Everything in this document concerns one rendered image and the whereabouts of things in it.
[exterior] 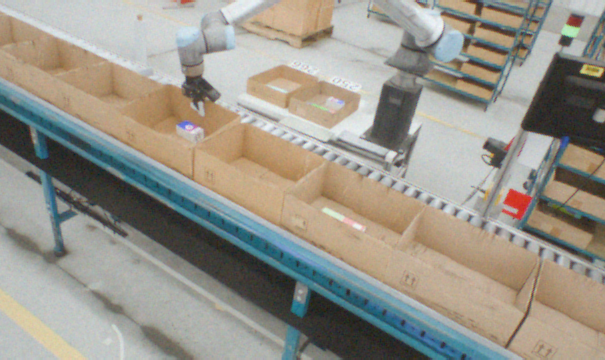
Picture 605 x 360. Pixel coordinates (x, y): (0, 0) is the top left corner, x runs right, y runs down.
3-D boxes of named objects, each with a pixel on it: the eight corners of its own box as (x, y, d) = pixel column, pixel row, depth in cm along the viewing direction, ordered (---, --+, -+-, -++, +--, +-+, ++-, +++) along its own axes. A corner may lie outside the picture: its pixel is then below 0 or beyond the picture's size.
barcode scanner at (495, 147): (478, 152, 210) (490, 133, 203) (502, 165, 207) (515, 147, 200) (475, 157, 205) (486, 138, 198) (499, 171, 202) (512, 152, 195)
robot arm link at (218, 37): (229, 18, 179) (197, 24, 175) (236, 28, 170) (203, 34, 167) (232, 42, 185) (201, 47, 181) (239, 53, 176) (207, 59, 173)
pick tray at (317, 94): (358, 109, 287) (362, 94, 281) (330, 130, 257) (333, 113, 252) (319, 94, 296) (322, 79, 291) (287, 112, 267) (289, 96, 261)
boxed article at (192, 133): (186, 129, 200) (185, 120, 197) (203, 137, 196) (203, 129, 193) (177, 134, 196) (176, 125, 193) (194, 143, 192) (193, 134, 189)
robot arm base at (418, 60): (398, 53, 247) (403, 35, 242) (432, 64, 242) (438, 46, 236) (386, 61, 233) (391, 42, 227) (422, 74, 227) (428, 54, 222)
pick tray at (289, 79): (316, 92, 298) (319, 77, 293) (284, 109, 269) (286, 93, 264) (280, 77, 308) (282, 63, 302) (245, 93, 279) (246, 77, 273)
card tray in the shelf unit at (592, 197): (551, 165, 269) (559, 150, 264) (606, 186, 259) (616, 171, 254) (544, 195, 239) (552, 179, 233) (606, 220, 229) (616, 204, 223)
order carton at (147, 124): (242, 149, 193) (242, 114, 182) (192, 185, 173) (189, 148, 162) (173, 116, 207) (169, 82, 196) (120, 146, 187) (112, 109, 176)
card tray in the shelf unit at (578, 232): (539, 193, 281) (547, 179, 275) (591, 215, 269) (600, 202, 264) (526, 223, 251) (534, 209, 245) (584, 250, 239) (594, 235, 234)
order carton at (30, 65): (113, 94, 223) (110, 60, 213) (57, 112, 201) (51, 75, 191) (60, 68, 237) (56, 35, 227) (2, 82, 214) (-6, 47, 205)
